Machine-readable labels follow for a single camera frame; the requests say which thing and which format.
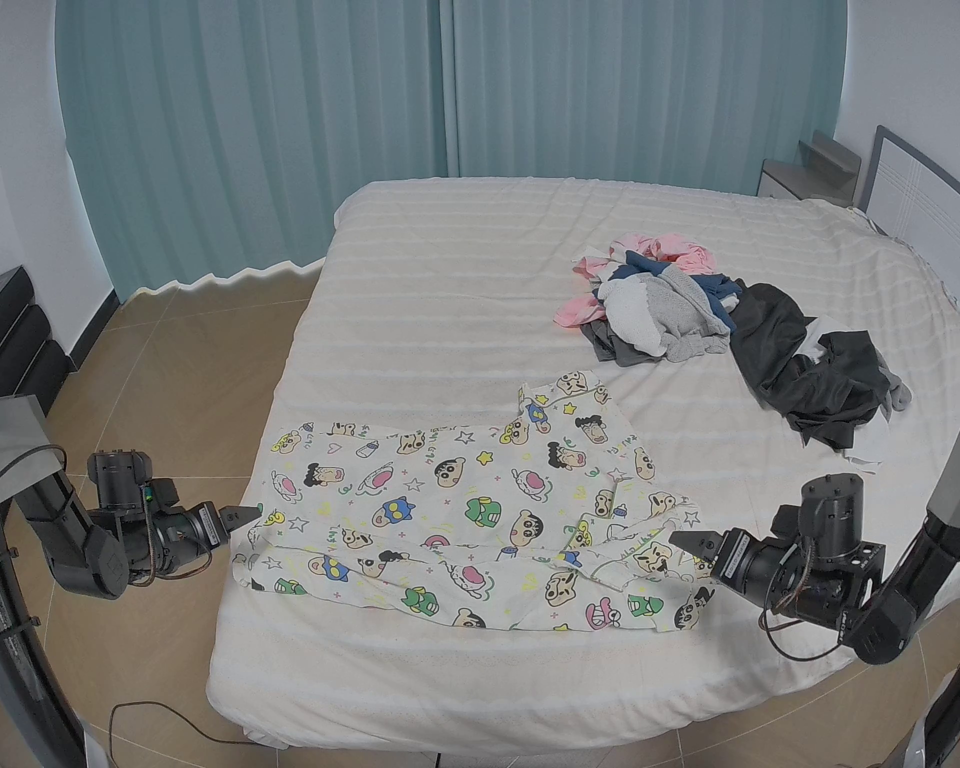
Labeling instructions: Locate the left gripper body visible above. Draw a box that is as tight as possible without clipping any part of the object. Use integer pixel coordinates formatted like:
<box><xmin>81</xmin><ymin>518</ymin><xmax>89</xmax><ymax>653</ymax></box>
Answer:
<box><xmin>148</xmin><ymin>502</ymin><xmax>230</xmax><ymax>579</ymax></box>

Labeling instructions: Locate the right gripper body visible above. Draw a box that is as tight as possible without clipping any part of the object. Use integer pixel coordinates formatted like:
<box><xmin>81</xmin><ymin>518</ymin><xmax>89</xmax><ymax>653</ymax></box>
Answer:
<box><xmin>709</xmin><ymin>527</ymin><xmax>810</xmax><ymax>622</ymax></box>

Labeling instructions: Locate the white printed pyjama top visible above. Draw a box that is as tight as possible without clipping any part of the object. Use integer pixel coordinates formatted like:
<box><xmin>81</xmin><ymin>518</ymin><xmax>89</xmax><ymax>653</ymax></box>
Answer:
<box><xmin>231</xmin><ymin>367</ymin><xmax>714</xmax><ymax>637</ymax></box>

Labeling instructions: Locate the pile of clothes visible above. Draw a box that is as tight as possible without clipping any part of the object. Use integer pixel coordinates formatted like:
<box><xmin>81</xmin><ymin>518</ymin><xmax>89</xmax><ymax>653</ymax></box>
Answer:
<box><xmin>553</xmin><ymin>231</ymin><xmax>740</xmax><ymax>369</ymax></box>

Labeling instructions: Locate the black garment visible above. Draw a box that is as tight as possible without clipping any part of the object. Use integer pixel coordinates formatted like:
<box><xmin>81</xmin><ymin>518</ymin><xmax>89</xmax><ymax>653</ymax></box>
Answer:
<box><xmin>729</xmin><ymin>281</ymin><xmax>915</xmax><ymax>475</ymax></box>

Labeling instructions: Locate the black chest of drawers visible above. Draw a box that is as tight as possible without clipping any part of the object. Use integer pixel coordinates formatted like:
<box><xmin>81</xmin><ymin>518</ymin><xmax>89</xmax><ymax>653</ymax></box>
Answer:
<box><xmin>0</xmin><ymin>266</ymin><xmax>76</xmax><ymax>417</ymax></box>

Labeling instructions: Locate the bed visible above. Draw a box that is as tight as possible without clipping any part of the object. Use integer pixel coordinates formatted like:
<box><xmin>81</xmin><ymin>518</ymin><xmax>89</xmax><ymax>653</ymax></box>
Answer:
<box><xmin>206</xmin><ymin>125</ymin><xmax>960</xmax><ymax>751</ymax></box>

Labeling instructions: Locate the grey bedside table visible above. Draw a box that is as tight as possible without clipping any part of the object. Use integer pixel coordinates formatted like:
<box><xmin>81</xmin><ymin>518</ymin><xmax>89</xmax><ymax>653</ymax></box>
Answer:
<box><xmin>759</xmin><ymin>129</ymin><xmax>862</xmax><ymax>207</ymax></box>

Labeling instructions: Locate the blue-green curtain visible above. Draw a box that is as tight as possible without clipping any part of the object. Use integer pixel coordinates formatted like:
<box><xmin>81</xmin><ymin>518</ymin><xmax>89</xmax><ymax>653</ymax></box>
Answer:
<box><xmin>446</xmin><ymin>0</ymin><xmax>852</xmax><ymax>200</ymax></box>
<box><xmin>56</xmin><ymin>0</ymin><xmax>459</xmax><ymax>299</ymax></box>

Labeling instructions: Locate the black cable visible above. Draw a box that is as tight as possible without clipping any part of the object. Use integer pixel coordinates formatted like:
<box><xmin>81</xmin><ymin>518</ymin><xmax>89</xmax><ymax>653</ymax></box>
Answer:
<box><xmin>108</xmin><ymin>699</ymin><xmax>250</xmax><ymax>768</ymax></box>

